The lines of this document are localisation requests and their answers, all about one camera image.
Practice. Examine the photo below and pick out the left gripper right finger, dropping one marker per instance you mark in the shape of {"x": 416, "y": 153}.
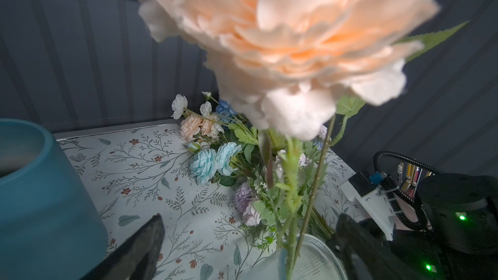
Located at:
{"x": 363, "y": 256}

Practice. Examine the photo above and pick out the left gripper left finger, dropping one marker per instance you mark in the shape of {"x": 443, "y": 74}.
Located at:
{"x": 137, "y": 257}

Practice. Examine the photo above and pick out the clear glass vase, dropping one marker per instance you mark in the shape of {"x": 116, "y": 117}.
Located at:
{"x": 316, "y": 262}

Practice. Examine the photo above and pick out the peach peony stem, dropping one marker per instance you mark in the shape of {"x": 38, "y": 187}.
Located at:
{"x": 286, "y": 64}

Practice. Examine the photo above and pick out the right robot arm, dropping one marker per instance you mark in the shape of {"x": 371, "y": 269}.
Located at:
{"x": 462, "y": 241}

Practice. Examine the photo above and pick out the teal ceramic vase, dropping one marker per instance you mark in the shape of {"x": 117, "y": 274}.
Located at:
{"x": 50, "y": 228}

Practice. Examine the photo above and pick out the coloured pencils bunch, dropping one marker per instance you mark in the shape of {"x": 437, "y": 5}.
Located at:
{"x": 409, "y": 176}

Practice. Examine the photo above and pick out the light blue flower stem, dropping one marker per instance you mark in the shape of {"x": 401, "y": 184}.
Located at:
{"x": 208, "y": 162}

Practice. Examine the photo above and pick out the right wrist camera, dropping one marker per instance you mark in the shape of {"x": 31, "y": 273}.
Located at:
{"x": 358, "y": 188}

